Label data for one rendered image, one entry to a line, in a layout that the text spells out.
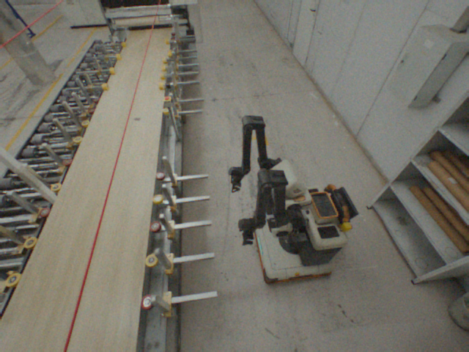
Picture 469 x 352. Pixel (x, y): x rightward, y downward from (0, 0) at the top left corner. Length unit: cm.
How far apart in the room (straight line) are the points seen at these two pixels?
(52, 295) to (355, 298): 244
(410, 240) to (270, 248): 149
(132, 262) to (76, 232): 52
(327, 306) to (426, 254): 116
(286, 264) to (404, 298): 118
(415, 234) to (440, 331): 86
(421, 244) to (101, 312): 290
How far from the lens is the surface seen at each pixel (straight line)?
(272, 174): 103
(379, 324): 272
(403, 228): 310
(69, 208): 221
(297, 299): 251
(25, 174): 214
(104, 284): 176
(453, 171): 259
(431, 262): 306
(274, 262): 226
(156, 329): 187
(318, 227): 188
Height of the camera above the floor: 240
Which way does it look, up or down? 51 degrees down
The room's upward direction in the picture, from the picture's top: 2 degrees counter-clockwise
